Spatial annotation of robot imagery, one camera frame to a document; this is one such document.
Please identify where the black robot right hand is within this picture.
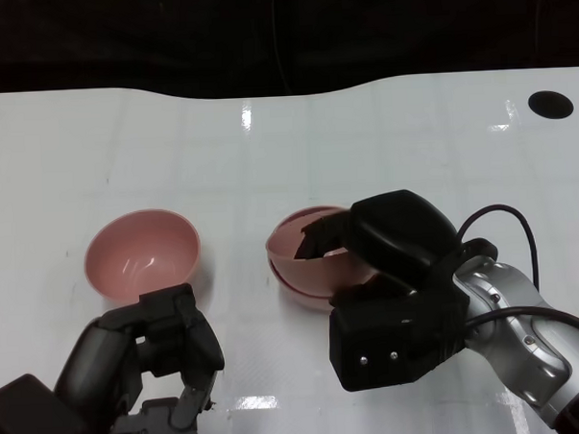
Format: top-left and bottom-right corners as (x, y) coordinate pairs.
(291, 186), (468, 310)

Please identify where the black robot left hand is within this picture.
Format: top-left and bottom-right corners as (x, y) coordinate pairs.
(47, 280), (229, 434)

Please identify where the pink plastic bowl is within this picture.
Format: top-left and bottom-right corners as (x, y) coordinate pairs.
(81, 206), (204, 306)
(269, 251), (374, 317)
(263, 203), (376, 301)

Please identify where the black round table grommet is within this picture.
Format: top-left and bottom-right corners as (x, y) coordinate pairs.
(526, 88), (574, 121)

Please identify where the black backdrop cloth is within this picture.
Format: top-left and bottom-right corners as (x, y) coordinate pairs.
(0, 0), (579, 109)

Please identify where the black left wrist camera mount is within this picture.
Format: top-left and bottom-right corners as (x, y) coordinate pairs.
(0, 371), (112, 434)

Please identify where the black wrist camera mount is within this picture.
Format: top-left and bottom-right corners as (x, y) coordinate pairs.
(0, 371), (112, 434)
(326, 285), (474, 394)

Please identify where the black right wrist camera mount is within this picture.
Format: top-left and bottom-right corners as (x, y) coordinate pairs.
(326, 285), (474, 394)

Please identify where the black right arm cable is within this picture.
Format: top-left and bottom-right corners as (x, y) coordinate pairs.
(454, 201), (579, 348)

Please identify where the thin cable behind table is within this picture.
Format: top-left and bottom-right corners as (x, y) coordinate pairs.
(269, 0), (293, 95)

